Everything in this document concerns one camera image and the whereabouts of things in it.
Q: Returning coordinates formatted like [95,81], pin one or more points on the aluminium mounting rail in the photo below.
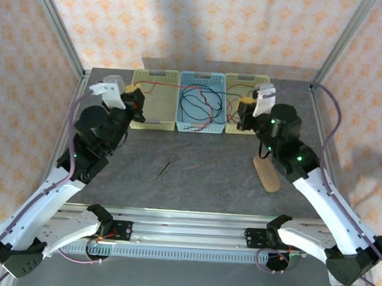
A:
[189,230]

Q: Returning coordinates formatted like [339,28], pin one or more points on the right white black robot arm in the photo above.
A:
[329,206]

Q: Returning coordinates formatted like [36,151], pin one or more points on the light blue plastic basket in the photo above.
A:
[195,78]

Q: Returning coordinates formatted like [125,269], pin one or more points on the pale yellow plastic basket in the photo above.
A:
[237,79]
[160,108]

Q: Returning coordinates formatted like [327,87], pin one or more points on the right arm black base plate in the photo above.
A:
[253,237]

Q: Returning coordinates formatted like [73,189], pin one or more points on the aluminium frame post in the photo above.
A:
[341,45]
[60,28]

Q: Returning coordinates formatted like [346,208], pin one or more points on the aluminium table side rail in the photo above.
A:
[319,115]
[84,78]

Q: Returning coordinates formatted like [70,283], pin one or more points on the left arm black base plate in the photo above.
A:
[124,229]

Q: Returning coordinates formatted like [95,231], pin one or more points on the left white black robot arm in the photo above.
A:
[38,205]

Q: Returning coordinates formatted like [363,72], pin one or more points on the oval brown wooden board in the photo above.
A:
[268,180]

